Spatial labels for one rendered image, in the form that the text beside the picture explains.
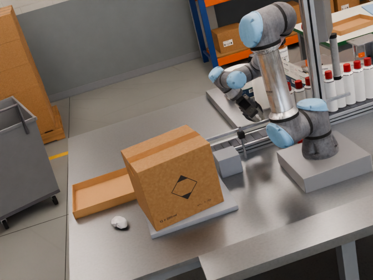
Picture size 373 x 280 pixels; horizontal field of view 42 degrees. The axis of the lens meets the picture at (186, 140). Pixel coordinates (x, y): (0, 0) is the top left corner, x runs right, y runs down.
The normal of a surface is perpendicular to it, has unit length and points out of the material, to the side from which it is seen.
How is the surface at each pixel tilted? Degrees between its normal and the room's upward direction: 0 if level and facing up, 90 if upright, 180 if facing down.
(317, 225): 0
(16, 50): 90
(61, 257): 0
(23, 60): 90
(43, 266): 0
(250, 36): 84
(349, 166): 90
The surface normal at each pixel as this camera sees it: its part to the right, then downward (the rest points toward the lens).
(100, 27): 0.21, 0.38
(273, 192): -0.24, -0.87
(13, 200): 0.51, 0.32
